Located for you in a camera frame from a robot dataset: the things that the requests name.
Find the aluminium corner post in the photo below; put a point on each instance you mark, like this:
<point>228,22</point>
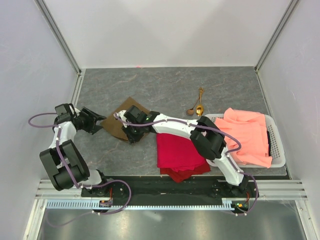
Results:
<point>276,33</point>
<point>58,35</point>

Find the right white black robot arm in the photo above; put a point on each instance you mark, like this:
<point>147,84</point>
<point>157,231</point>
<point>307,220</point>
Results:
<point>209,141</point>

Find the salmon pink cloth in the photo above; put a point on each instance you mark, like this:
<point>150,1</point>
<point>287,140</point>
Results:
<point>250,129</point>

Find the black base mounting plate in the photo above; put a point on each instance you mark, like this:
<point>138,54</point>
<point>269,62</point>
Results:
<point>162,190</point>

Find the grey slotted cable duct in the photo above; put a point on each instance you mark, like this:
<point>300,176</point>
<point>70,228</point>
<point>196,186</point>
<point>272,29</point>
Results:
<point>87,204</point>

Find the gold spoon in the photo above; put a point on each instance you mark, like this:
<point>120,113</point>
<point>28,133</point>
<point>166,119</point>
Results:
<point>200,108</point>

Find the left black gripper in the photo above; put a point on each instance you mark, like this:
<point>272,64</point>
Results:
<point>92,119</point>

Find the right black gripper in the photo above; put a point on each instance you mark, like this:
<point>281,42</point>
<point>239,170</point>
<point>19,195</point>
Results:
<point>132,139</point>

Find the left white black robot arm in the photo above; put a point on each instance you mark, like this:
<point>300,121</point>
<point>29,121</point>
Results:
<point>62,161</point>

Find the brown fabric napkin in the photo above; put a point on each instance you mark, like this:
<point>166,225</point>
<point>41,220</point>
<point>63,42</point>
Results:
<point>113,126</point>

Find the copper brown spoon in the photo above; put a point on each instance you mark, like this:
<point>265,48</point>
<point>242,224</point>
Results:
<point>191,110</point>

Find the red folded cloth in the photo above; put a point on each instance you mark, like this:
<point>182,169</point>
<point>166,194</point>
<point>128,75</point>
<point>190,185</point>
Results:
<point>178,154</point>

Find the dark red cloth underneath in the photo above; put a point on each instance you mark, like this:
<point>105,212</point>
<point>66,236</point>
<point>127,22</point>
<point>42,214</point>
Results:
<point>179,176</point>

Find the left aluminium corner post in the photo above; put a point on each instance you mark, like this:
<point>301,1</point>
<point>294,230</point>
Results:
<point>58,35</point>

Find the white plastic basket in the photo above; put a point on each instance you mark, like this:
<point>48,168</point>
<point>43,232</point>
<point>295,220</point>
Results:
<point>276,147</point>

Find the black cloth in basket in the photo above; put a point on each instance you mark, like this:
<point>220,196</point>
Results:
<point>269,143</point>

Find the right aluminium corner post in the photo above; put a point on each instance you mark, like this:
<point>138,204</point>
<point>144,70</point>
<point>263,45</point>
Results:
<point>276,33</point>

